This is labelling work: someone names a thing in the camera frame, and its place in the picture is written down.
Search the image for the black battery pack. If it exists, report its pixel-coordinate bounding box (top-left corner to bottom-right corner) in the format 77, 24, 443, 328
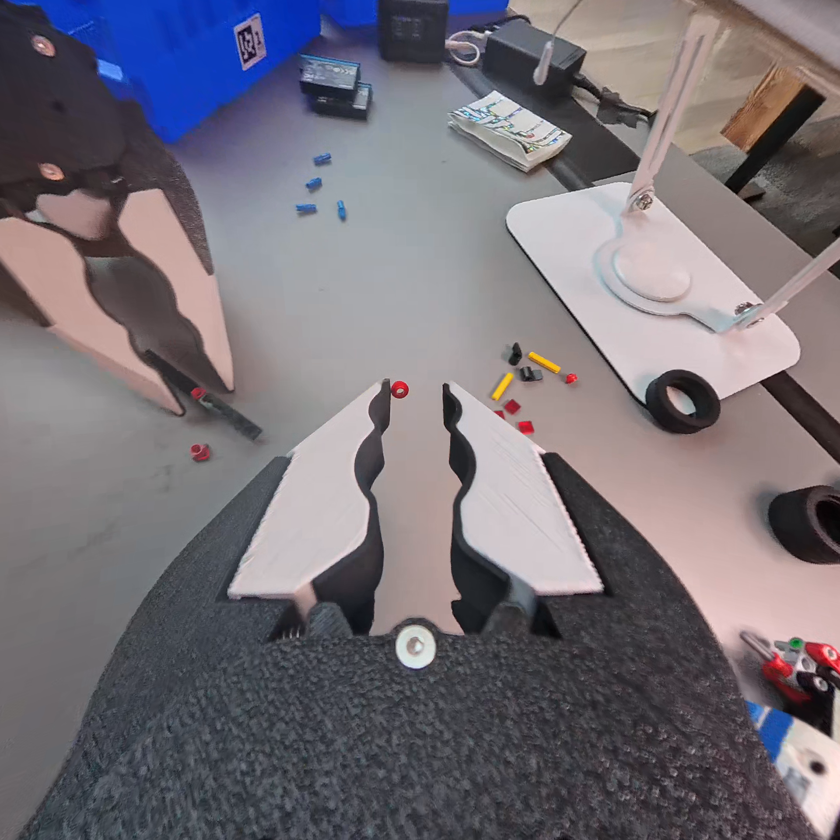
298, 54, 362, 98
311, 82, 374, 121

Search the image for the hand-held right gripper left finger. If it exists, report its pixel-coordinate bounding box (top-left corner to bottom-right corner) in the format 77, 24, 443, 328
226, 378, 393, 636

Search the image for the grey desk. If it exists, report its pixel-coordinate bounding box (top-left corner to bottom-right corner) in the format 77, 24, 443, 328
0, 26, 840, 840

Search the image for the plain blue plastic bin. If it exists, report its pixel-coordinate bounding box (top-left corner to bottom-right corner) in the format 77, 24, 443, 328
320, 0, 509, 21

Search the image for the black toy brick beam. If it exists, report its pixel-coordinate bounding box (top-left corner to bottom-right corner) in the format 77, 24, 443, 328
144, 350, 263, 442

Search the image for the black power adapter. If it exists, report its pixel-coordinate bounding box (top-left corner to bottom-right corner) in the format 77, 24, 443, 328
482, 18, 588, 83

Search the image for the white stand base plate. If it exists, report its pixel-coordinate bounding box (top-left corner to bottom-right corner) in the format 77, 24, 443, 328
505, 10, 840, 403

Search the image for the white looped cable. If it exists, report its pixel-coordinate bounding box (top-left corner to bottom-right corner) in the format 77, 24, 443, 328
445, 29, 487, 67

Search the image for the blue plastic bin with tag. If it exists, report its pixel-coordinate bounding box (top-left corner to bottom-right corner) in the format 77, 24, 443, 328
26, 0, 322, 145

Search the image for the black cube device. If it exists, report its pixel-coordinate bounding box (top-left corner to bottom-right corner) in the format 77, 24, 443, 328
377, 0, 450, 64

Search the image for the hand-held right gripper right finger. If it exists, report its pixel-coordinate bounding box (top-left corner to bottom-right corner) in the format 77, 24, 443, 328
441, 382, 606, 636

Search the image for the blue and white toy car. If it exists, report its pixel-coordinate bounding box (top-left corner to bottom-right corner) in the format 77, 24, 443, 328
740, 630, 840, 837

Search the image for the black rubber toy tire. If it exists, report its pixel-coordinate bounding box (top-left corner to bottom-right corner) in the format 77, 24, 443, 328
645, 369, 721, 435
768, 484, 840, 565

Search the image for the folded printed booklet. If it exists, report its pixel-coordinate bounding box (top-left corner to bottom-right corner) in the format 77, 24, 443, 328
448, 91, 573, 173

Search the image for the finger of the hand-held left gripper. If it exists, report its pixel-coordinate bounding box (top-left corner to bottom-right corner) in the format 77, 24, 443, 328
79, 189, 236, 395
0, 217, 188, 417

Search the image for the white cable with plug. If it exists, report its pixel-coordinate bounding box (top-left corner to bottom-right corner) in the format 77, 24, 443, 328
533, 0, 585, 86

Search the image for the table with wooden leg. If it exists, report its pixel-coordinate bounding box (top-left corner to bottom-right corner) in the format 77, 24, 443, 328
682, 0, 840, 198

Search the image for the black adapter cable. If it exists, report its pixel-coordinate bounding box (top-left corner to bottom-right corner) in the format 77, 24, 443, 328
571, 72, 657, 126

